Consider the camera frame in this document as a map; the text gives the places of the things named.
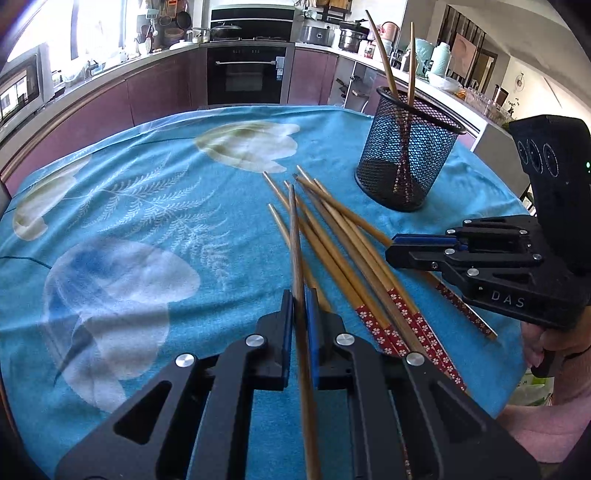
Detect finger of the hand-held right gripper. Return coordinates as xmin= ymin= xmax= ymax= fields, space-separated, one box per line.
xmin=392 ymin=215 xmax=542 ymax=254
xmin=385 ymin=244 xmax=588 ymax=329

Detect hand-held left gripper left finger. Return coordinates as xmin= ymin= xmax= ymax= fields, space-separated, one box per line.
xmin=54 ymin=290 xmax=296 ymax=480

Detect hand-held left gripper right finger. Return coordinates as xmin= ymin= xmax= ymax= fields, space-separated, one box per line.
xmin=305 ymin=288 xmax=542 ymax=480

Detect slender bamboo chopstick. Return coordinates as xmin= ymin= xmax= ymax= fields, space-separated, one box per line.
xmin=366 ymin=9 xmax=416 ymax=197
xmin=287 ymin=184 xmax=322 ymax=480

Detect bundle of wooden chopsticks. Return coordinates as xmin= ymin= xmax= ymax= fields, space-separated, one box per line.
xmin=262 ymin=165 xmax=498 ymax=398

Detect black mesh utensil holder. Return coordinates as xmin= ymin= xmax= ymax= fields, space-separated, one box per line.
xmin=355 ymin=86 xmax=468 ymax=213

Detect person's right hand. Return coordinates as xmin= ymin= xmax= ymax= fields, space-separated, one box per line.
xmin=521 ymin=320 xmax=591 ymax=385

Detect wooden chair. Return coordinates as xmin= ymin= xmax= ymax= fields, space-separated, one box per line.
xmin=519 ymin=185 xmax=539 ymax=217

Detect blue floral tablecloth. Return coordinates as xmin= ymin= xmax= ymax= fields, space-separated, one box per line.
xmin=0 ymin=105 xmax=537 ymax=480

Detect white green plastic bag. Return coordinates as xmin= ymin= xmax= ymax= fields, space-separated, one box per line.
xmin=519 ymin=376 xmax=552 ymax=407

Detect mint green thermos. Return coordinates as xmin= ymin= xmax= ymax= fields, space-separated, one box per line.
xmin=429 ymin=41 xmax=451 ymax=77

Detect mint green jug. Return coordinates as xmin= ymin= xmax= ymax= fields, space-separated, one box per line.
xmin=414 ymin=39 xmax=435 ymax=75

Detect steel pressure cooker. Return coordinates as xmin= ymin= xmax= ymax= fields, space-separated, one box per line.
xmin=338 ymin=28 xmax=370 ymax=52

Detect pink clothing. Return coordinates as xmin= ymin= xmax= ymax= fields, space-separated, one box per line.
xmin=499 ymin=364 xmax=591 ymax=462

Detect silver rice cooker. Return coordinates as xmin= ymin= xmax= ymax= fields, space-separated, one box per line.
xmin=300 ymin=25 xmax=334 ymax=48

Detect built-in black oven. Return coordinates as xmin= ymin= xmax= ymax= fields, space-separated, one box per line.
xmin=206 ymin=44 xmax=295 ymax=106

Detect black range hood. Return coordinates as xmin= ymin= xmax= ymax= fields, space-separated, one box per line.
xmin=211 ymin=6 xmax=295 ymax=40

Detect purple kitchen cabinets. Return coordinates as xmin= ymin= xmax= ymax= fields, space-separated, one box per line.
xmin=0 ymin=45 xmax=370 ymax=195

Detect kitchen window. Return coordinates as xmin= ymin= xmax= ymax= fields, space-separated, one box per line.
xmin=9 ymin=0 xmax=153 ymax=70

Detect silver microwave oven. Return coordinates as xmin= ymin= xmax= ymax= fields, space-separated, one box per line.
xmin=0 ymin=45 xmax=49 ymax=137

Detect framed wall picture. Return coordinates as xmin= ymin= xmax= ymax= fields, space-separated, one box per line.
xmin=450 ymin=32 xmax=480 ymax=80

